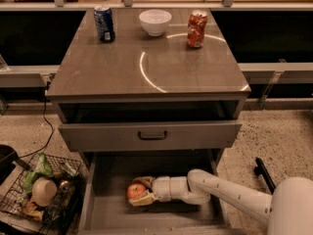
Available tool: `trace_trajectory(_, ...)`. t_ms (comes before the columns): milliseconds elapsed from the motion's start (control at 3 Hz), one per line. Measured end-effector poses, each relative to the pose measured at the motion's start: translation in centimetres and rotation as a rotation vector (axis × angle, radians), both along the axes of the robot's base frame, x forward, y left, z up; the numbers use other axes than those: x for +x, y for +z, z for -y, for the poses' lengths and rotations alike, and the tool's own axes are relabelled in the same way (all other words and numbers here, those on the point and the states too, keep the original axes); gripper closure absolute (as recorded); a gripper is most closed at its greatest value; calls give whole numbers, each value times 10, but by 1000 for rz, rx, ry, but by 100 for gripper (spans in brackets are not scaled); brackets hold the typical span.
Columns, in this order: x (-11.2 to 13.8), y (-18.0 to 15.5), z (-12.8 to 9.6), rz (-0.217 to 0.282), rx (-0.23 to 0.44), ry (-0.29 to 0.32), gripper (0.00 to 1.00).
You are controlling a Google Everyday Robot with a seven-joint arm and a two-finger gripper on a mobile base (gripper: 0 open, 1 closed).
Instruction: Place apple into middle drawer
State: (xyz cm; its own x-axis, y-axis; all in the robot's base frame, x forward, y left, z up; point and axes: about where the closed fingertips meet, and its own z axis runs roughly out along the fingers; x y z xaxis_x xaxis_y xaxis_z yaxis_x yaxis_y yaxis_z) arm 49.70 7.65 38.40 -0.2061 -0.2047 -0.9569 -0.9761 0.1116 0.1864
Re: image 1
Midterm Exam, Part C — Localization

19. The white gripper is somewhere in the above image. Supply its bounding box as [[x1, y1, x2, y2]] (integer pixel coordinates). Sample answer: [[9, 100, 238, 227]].
[[129, 176, 171, 207]]

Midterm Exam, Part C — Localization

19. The red apple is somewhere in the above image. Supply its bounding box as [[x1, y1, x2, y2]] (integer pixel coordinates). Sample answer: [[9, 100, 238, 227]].
[[126, 183, 147, 200]]

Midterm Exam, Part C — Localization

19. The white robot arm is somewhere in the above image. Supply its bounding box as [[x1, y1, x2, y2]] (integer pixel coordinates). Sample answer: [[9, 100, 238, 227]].
[[126, 169, 313, 235]]

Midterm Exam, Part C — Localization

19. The open grey middle drawer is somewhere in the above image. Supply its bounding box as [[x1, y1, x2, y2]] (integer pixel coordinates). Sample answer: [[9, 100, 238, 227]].
[[78, 150, 246, 235]]

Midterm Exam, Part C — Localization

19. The grey drawer cabinet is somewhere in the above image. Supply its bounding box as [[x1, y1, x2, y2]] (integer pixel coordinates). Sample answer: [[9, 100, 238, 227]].
[[45, 7, 252, 235]]

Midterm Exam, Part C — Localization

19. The beige cup in basket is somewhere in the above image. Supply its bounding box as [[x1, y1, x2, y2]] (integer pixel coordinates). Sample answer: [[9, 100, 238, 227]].
[[32, 177, 57, 207]]

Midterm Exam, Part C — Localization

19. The green chip bag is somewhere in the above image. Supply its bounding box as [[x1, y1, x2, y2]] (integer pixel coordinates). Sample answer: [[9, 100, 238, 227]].
[[22, 153, 53, 194]]

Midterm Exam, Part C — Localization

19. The black metal bar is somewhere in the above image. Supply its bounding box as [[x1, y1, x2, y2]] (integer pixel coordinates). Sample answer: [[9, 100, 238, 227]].
[[253, 158, 276, 193]]

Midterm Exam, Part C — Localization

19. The black object at left edge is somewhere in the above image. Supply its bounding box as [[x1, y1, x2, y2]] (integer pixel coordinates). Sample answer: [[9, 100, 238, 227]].
[[0, 144, 18, 185]]

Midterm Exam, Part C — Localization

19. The white bowl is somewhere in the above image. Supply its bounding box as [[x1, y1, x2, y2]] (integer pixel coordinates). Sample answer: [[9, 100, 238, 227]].
[[139, 9, 172, 36]]

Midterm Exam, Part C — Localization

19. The blue soda can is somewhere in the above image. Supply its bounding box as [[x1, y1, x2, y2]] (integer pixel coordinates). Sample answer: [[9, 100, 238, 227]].
[[94, 6, 115, 43]]

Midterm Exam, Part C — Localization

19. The crushed orange soda can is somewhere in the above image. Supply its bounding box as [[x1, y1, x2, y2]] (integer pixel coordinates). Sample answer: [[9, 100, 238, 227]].
[[187, 10, 208, 48]]

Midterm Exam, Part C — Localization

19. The grey upper drawer with handle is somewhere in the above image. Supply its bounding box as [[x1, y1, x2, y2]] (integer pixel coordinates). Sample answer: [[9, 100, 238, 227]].
[[59, 120, 242, 152]]

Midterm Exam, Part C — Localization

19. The black wire basket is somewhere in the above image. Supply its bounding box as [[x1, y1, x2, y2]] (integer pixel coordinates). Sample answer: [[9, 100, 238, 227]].
[[1, 153, 84, 235]]

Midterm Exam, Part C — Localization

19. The black power cable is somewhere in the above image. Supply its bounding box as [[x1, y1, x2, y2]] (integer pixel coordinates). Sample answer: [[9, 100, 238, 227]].
[[19, 99, 55, 159]]

